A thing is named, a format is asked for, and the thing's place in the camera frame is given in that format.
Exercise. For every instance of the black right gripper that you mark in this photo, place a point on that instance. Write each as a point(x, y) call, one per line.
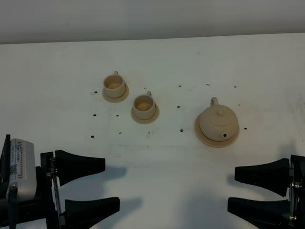
point(276, 177)

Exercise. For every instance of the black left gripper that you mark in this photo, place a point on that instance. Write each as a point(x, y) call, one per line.
point(46, 203)

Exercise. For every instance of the beige ceramic teapot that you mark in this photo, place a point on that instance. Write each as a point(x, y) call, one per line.
point(218, 122)

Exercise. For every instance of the beige teapot saucer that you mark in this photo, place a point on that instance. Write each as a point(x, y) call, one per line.
point(211, 143)

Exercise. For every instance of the beige near cup saucer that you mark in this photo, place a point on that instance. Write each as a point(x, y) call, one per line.
point(146, 121)

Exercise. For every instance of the beige far left saucer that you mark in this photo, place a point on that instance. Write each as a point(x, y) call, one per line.
point(118, 99)

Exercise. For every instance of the beige near teacup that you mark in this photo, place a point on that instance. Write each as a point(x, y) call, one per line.
point(143, 107)

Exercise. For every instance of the beige teacup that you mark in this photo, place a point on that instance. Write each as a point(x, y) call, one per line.
point(114, 85)
point(143, 107)

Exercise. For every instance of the beige far left teacup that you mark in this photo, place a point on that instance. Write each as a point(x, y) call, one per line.
point(114, 85)

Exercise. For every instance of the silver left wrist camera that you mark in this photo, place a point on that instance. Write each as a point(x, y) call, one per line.
point(22, 170)

